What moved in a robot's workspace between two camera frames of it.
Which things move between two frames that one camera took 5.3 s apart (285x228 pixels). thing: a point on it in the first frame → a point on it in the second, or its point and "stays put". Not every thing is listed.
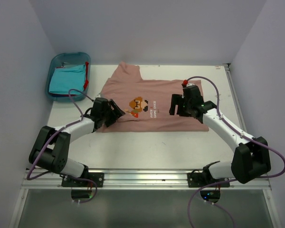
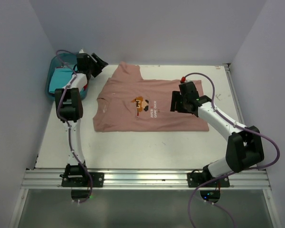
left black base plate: (98, 177) stays put
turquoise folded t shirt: (63, 79) stays put
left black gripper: (116, 113) → (99, 65)
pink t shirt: (146, 103) stays put
